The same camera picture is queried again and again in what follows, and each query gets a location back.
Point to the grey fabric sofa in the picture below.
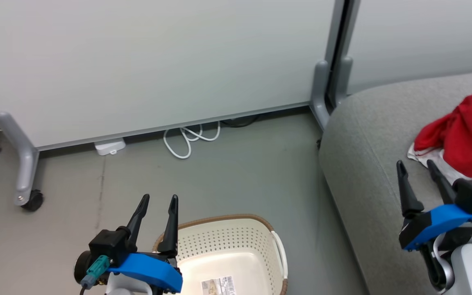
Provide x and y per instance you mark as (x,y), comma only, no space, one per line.
(367,164)

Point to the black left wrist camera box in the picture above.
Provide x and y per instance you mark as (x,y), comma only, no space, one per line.
(107,243)

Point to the printed basket label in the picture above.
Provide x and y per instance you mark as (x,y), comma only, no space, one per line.
(218,286)

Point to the white power adapter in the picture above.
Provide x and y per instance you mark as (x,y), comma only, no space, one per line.
(110,146)

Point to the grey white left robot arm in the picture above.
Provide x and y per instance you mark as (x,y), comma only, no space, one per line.
(129,287)

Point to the red and white garment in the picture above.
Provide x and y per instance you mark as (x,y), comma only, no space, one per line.
(469,131)

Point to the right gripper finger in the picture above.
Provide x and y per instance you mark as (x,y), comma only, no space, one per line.
(408,196)
(443,184)

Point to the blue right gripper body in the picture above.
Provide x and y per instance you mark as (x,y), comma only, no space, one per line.
(432,223)

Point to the wide white partition panel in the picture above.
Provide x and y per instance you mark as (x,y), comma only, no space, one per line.
(150,61)

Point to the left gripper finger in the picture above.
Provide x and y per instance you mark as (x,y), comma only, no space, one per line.
(139,217)
(172,229)

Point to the cream perforated laundry basket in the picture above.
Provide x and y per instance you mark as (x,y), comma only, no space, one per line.
(228,246)

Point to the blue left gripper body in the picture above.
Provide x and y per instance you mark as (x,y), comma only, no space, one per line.
(150,268)

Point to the grey partition leg with caster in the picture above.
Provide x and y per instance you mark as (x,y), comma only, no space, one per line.
(25,164)

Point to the small black sofa caster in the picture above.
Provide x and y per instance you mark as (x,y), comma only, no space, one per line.
(319,143)

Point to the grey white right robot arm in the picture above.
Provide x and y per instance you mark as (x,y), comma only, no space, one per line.
(471,266)

